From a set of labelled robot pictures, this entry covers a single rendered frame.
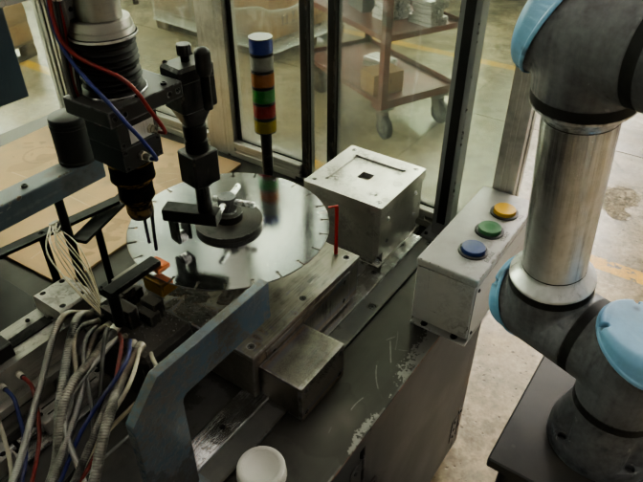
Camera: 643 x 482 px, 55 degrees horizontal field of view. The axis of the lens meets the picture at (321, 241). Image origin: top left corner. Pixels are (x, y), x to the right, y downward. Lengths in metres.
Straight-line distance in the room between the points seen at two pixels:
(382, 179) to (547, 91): 0.60
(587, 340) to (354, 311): 0.43
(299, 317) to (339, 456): 0.22
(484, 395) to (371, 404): 1.07
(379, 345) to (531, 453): 0.30
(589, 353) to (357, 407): 0.35
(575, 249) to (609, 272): 1.82
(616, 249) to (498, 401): 1.01
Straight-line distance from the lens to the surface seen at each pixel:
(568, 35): 0.67
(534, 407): 1.06
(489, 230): 1.11
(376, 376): 1.05
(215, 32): 1.53
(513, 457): 0.99
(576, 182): 0.77
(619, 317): 0.89
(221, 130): 1.63
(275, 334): 0.97
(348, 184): 1.22
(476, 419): 1.98
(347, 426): 0.98
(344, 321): 1.12
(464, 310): 1.06
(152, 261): 0.92
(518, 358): 2.18
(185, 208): 0.94
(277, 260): 0.94
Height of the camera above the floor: 1.54
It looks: 37 degrees down
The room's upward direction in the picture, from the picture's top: straight up
